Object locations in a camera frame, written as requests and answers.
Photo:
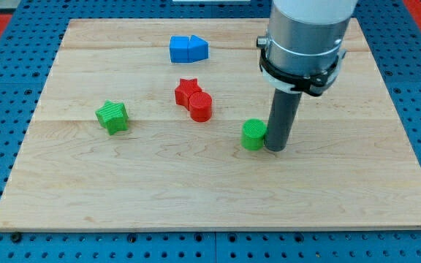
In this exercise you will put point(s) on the red cylinder block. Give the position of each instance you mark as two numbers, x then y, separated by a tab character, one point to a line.
200	106

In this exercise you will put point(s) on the green cylinder block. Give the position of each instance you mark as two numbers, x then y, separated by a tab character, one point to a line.
253	134

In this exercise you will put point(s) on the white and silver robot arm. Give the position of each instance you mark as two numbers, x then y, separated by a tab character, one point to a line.
301	49

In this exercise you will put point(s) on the blue cube block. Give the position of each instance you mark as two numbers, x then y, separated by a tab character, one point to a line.
178	48

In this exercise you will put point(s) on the green star block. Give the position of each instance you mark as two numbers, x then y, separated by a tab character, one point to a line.
113	117

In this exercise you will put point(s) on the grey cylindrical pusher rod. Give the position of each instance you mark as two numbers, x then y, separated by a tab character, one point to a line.
282	114

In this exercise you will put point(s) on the red star block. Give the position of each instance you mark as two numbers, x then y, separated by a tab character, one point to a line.
184	90

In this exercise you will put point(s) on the light wooden board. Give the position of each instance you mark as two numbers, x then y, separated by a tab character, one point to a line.
348	164

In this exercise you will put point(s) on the blue pentagon block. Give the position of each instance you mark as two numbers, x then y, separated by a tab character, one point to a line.
198	49

